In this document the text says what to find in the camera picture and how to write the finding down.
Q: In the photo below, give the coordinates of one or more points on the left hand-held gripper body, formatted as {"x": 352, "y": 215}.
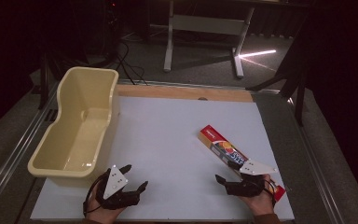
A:
{"x": 115, "y": 182}

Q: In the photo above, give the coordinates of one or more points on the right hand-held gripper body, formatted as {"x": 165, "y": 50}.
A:
{"x": 251, "y": 180}

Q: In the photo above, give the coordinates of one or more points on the long red snack box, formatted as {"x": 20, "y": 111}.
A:
{"x": 219, "y": 144}

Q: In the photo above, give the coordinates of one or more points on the cream plastic tub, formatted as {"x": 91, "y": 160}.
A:
{"x": 74, "y": 146}

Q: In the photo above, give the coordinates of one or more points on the person's right hand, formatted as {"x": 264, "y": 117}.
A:
{"x": 259, "y": 203}

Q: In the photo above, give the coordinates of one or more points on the person's left hand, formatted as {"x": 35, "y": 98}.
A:
{"x": 103, "y": 212}

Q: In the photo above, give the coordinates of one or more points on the white board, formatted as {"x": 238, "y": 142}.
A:
{"x": 167, "y": 155}

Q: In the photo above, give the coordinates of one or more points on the wooden board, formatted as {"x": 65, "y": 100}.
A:
{"x": 183, "y": 92}

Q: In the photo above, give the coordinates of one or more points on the black metal stand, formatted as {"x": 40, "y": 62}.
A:
{"x": 295, "y": 74}
{"x": 45, "y": 81}

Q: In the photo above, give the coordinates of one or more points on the metal rail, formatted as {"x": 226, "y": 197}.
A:
{"x": 315, "y": 168}
{"x": 15, "y": 155}

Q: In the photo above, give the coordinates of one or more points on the white metal table frame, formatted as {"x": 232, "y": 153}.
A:
{"x": 205, "y": 25}

